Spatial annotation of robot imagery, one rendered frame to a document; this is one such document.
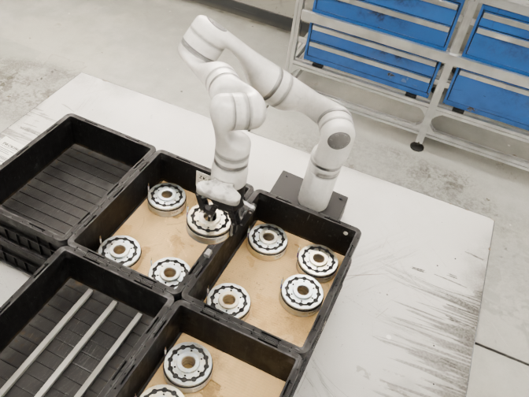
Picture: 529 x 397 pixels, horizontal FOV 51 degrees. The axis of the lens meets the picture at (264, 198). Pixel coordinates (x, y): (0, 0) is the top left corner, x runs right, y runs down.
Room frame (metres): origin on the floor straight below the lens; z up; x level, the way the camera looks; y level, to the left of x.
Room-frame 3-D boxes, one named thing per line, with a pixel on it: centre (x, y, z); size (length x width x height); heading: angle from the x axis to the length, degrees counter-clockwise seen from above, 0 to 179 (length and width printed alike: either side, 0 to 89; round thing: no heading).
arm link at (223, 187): (0.83, 0.08, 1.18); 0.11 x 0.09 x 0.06; 168
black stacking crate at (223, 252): (0.84, -0.05, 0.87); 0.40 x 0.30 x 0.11; 162
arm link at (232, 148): (0.85, 0.08, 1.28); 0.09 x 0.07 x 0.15; 113
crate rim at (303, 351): (0.84, -0.05, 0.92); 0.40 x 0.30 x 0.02; 162
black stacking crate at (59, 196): (1.03, 0.52, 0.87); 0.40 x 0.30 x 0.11; 162
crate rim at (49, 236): (1.03, 0.52, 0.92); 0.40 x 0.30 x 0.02; 162
